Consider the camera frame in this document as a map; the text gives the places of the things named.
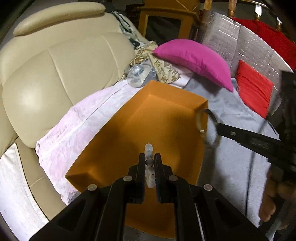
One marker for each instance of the silver insulation foil sheet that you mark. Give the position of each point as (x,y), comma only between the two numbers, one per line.
(234,42)

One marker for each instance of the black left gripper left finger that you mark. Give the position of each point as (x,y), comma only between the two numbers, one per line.
(135,187)

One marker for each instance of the orange cardboard box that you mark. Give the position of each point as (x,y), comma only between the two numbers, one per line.
(160,115)

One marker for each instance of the wooden side table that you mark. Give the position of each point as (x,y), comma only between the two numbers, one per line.
(163,20)

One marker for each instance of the magenta pillow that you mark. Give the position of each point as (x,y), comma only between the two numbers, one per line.
(198,58)

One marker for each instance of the person right hand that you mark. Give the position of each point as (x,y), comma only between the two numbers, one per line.
(272,190)

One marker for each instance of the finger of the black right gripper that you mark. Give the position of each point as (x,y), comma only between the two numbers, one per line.
(258,143)

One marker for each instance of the floral patterned cloth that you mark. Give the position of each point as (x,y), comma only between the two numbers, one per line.
(164,70)

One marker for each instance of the red pillow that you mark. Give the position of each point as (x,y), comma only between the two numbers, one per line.
(254,89)

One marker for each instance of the gold metal bangle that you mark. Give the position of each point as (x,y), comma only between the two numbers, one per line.
(201,124)

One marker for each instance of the cream leather armchair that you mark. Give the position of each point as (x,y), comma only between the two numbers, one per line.
(56,58)

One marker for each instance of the clear plastic bag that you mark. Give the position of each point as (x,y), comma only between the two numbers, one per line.
(139,75)

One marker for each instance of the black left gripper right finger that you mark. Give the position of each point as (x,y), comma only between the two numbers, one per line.
(163,184)

